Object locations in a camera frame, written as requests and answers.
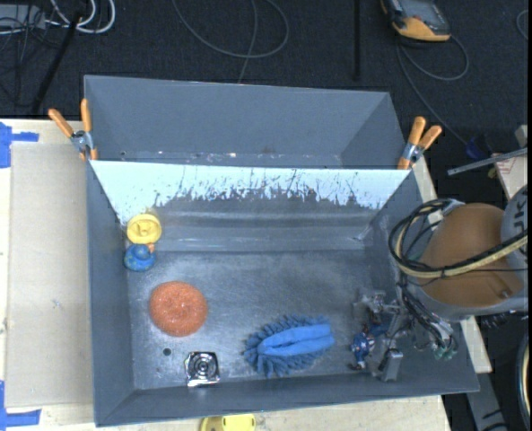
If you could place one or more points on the blue and red toy figure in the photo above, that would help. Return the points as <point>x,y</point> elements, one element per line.
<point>362,345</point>

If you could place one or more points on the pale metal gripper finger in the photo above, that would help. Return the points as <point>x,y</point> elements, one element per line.
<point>392,366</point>
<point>373,302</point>

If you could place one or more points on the yellow and blue toy duck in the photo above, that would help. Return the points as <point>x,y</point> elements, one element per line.
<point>142,236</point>

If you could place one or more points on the blue microfibre duster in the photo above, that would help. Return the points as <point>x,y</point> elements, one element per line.
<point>292,341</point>

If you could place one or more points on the orange round scouring pad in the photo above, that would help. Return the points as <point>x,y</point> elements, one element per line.
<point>178,309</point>

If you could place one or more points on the grey metal bin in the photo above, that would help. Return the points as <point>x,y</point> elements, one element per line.
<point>256,285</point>

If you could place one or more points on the silver square metal grille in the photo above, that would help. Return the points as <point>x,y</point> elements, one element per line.
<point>202,369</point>

